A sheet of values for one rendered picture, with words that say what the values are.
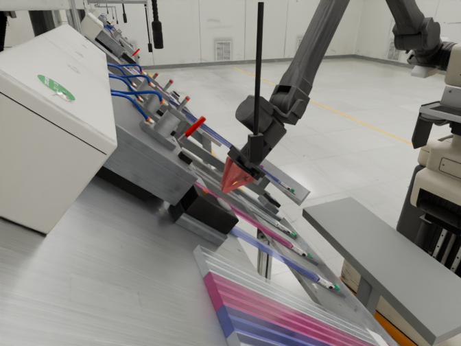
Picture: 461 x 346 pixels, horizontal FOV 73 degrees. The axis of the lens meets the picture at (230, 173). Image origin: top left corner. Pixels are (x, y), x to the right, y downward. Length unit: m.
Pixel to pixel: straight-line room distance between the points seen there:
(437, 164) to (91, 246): 1.18
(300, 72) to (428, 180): 0.70
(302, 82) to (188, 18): 7.65
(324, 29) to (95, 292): 0.70
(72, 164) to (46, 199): 0.03
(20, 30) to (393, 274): 1.54
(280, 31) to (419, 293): 8.56
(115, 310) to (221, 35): 8.43
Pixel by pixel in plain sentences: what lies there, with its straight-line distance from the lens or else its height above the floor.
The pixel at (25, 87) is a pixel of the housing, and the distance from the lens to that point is 0.21.
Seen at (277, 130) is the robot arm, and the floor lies 1.07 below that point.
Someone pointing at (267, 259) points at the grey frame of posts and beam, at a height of 0.54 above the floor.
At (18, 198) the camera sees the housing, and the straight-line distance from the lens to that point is 0.23.
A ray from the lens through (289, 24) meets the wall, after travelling 9.37.
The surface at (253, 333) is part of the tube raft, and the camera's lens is 0.31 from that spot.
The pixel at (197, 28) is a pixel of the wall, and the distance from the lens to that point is 8.39.
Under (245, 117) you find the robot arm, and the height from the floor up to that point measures 1.11.
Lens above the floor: 1.31
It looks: 28 degrees down
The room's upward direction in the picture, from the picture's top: straight up
